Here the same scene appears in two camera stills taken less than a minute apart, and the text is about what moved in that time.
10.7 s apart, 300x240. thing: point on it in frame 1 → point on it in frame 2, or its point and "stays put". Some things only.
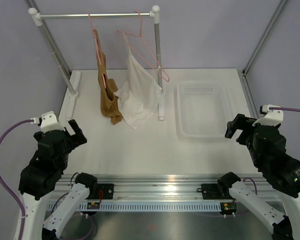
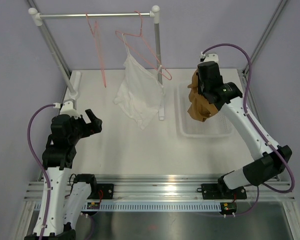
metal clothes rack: x=36 y=18 stays put
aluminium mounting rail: x=159 y=193 stays put
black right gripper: x=240 y=122 → x=199 y=84
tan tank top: x=107 y=87 → x=199 y=108
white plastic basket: x=203 y=108 stays put
